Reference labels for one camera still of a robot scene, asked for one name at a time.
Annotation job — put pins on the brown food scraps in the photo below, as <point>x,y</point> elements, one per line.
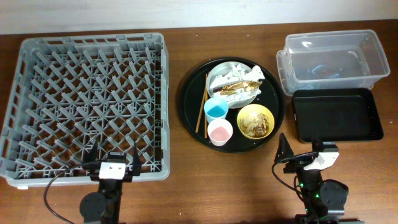
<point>255,125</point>

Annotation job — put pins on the light blue cup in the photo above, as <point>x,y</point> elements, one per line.
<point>215,108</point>

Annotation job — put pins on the pink cup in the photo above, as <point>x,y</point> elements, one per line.
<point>219,131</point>

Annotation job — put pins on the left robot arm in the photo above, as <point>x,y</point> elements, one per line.
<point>103,206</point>

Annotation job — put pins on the round black tray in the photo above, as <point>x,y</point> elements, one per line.
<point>191,94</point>

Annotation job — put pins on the left wooden chopstick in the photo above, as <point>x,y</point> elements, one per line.
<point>199,116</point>

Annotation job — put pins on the clear plastic bin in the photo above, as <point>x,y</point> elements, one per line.
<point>329,60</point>

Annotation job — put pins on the gold foil wrapper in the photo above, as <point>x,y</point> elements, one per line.
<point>235,87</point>

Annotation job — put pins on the yellow bowl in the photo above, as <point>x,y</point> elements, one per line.
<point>254,109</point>

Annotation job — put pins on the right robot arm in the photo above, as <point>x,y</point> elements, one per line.
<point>323,200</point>

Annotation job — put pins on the white napkin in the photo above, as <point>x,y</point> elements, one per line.
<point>245,76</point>

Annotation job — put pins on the grey dishwasher rack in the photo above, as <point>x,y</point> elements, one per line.
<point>69,93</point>

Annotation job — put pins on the black rectangular tray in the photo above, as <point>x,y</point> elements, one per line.
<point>348,114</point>

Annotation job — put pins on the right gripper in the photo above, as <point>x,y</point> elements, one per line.
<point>287,151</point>

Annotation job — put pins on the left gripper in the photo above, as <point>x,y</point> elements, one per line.
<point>93,166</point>

